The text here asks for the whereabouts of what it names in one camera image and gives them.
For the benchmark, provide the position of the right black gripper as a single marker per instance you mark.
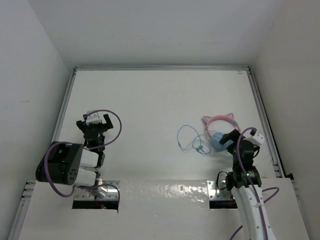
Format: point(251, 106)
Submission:
point(232, 135)

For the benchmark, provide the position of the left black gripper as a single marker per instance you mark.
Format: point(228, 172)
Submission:
point(83, 126)

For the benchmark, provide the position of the pink blue cat-ear headphones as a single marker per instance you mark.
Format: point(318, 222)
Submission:
point(216, 137)

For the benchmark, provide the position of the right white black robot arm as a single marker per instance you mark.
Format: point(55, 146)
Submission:
point(244, 183)

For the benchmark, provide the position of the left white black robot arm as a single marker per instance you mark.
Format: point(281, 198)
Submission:
point(67, 162)

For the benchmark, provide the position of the white front cover board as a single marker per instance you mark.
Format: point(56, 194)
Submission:
point(148, 210)

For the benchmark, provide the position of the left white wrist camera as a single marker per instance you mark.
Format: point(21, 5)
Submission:
point(92, 118)

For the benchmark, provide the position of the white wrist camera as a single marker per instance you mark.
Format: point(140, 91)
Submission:
point(92, 118)
point(256, 137)

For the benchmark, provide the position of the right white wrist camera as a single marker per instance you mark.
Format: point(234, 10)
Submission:
point(256, 137)

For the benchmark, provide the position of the aluminium table frame rail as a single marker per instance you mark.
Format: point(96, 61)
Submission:
point(153, 103)

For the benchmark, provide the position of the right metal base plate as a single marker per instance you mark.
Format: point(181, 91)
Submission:
point(217, 191)

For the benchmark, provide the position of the metal base plate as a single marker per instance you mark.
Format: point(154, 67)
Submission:
point(217, 191)
point(107, 192)

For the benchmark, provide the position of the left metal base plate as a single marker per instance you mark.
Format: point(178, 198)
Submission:
point(107, 192)

